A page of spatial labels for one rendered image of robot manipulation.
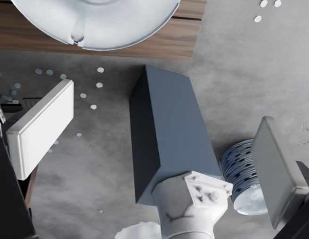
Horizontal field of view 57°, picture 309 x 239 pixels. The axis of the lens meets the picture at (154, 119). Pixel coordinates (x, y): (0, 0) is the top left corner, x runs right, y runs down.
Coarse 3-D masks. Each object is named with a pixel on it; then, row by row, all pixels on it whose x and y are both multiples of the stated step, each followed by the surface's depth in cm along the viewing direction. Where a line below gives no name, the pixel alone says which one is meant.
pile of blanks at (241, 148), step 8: (240, 144) 137; (248, 144) 135; (224, 152) 142; (232, 152) 137; (240, 152) 134; (248, 152) 134; (224, 160) 140; (232, 160) 135; (240, 160) 132; (248, 160) 129; (224, 168) 140; (232, 168) 133; (240, 168) 130; (248, 168) 127; (224, 176) 140; (232, 176) 132; (240, 176) 128; (248, 176) 125; (256, 176) 123; (240, 184) 126; (248, 184) 123; (232, 192) 131; (232, 200) 131
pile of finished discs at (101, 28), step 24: (24, 0) 45; (48, 0) 46; (72, 0) 46; (96, 0) 46; (120, 0) 47; (144, 0) 47; (168, 0) 48; (48, 24) 48; (72, 24) 49; (96, 24) 49; (120, 24) 50; (144, 24) 50; (96, 48) 52; (120, 48) 52
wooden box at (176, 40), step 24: (0, 0) 50; (192, 0) 53; (0, 24) 52; (24, 24) 52; (168, 24) 55; (192, 24) 56; (0, 48) 55; (24, 48) 56; (48, 48) 56; (72, 48) 57; (144, 48) 58; (168, 48) 59; (192, 48) 60
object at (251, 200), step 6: (258, 186) 123; (246, 192) 125; (252, 192) 126; (258, 192) 126; (240, 198) 128; (246, 198) 129; (252, 198) 129; (258, 198) 129; (234, 204) 132; (240, 204) 132; (246, 204) 133; (252, 204) 134; (258, 204) 133; (264, 204) 134; (240, 210) 136; (246, 210) 137; (252, 210) 137; (258, 210) 138; (264, 210) 139
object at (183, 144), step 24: (144, 72) 101; (168, 72) 104; (144, 96) 95; (168, 96) 93; (192, 96) 99; (144, 120) 89; (168, 120) 84; (192, 120) 89; (144, 144) 84; (168, 144) 77; (192, 144) 81; (144, 168) 80; (168, 168) 71; (192, 168) 74; (216, 168) 77; (144, 192) 77
